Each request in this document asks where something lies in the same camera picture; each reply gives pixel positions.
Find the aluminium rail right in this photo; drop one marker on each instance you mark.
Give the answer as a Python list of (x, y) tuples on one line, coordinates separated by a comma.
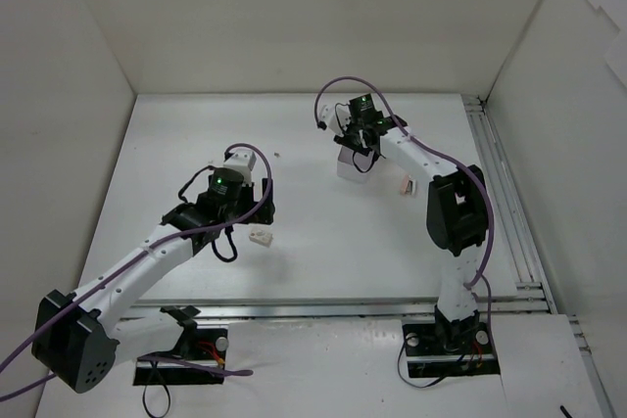
[(514, 247)]

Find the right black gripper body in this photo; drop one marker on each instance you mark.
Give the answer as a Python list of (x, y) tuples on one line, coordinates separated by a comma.
[(353, 139)]

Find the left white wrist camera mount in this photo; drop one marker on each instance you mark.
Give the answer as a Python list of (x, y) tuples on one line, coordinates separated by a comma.
[(242, 161)]

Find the aluminium rail front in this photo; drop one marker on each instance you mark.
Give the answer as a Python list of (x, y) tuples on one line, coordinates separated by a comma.
[(361, 310)]

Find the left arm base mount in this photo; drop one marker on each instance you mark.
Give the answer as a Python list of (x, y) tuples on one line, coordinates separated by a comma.
[(202, 344)]

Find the aluminium rail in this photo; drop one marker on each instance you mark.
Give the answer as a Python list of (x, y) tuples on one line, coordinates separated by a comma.
[(514, 247), (361, 310)]

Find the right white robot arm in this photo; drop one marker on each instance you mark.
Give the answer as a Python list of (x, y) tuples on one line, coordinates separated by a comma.
[(457, 220)]

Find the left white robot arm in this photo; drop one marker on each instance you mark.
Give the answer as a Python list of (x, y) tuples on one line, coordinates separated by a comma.
[(82, 335)]

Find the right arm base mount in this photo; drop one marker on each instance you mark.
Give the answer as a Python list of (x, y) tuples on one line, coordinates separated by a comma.
[(424, 361)]

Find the white three-compartment organizer box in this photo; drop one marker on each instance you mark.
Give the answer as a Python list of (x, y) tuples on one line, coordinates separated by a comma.
[(353, 166)]

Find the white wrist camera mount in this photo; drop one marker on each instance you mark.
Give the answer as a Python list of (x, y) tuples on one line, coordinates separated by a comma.
[(335, 118), (242, 161)]

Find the white eraser with red logo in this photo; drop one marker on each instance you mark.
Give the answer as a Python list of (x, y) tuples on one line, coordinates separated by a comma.
[(261, 236)]

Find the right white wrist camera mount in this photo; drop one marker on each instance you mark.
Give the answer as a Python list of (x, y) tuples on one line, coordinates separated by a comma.
[(335, 118)]

